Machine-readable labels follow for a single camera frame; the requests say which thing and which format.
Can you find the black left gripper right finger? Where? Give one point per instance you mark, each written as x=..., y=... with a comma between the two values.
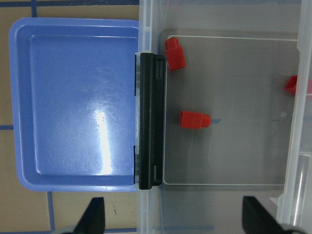
x=257, y=220

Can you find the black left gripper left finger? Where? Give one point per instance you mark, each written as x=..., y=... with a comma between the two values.
x=93, y=219

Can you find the red block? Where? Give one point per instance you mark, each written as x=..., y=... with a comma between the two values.
x=291, y=85
x=194, y=120
x=174, y=54

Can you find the clear ribbed box lid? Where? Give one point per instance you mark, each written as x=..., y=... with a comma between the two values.
x=295, y=204

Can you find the blue plastic tray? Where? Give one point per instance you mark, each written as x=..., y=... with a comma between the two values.
x=73, y=103

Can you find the clear plastic storage box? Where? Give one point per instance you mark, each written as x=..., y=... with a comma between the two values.
x=239, y=56

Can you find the black box latch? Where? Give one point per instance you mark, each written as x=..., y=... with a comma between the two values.
x=151, y=95

